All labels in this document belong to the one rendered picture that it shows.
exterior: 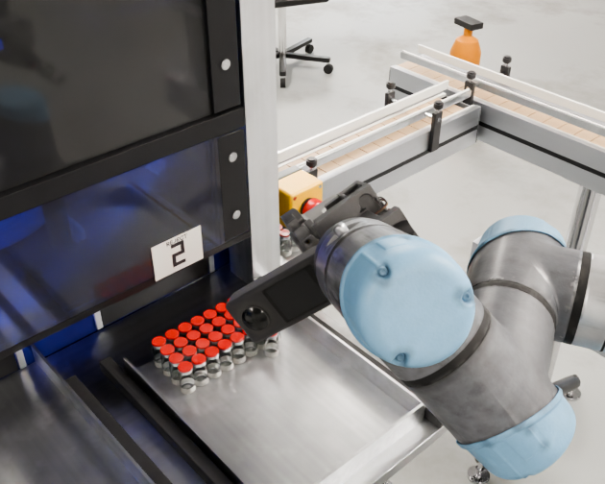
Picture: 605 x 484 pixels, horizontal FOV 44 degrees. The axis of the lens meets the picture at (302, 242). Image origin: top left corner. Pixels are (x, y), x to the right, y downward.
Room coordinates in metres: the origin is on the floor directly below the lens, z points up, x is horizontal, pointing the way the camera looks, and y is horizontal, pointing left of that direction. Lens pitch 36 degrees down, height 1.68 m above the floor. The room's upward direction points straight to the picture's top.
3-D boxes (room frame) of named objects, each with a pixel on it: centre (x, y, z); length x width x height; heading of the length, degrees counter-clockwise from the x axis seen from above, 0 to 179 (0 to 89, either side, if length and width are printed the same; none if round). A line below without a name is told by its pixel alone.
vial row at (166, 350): (0.84, 0.13, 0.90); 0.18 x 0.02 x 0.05; 131
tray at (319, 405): (0.74, 0.05, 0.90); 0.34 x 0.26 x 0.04; 41
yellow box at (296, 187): (1.08, 0.01, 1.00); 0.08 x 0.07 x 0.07; 42
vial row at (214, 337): (0.82, 0.12, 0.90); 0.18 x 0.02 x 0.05; 131
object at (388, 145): (1.37, -0.10, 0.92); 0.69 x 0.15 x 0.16; 132
